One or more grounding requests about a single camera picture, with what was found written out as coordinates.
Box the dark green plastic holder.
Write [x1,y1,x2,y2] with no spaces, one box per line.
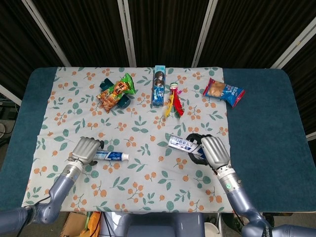
[99,78,130,109]

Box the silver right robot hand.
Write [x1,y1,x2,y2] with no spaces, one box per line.
[185,132,232,171]

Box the white round container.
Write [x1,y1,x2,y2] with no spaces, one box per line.
[204,222,221,237]

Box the blue cookie box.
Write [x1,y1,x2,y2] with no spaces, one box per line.
[151,65,166,108]

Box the white blue toothpaste box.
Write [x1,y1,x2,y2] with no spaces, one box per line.
[167,133,205,155]

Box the green orange snack bag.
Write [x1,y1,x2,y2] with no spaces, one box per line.
[96,73,138,114]

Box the black pleated partition panel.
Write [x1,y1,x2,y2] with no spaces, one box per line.
[32,0,131,68]
[197,0,316,69]
[128,0,210,67]
[0,0,64,99]

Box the white partition frame post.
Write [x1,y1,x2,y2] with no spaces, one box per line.
[0,83,22,106]
[191,0,218,67]
[117,0,137,67]
[270,16,316,69]
[21,0,72,67]

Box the blue cracker packet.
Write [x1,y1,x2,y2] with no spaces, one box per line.
[202,78,245,109]

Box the yellow orange bag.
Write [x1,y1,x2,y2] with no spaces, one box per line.
[82,211,102,237]

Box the blue-grey robot torso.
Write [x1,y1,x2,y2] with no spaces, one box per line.
[100,212,205,237]

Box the fruit and leaf print tablecloth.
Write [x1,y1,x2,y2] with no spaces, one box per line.
[21,66,234,214]

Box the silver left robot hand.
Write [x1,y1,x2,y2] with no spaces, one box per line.
[68,137,105,166]

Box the colourful feather shuttlecock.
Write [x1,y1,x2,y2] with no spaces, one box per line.
[164,82,185,119]

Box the white blue toothpaste tube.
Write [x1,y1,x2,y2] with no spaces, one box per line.
[95,151,130,162]

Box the teal table cover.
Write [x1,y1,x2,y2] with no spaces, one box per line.
[0,67,313,210]

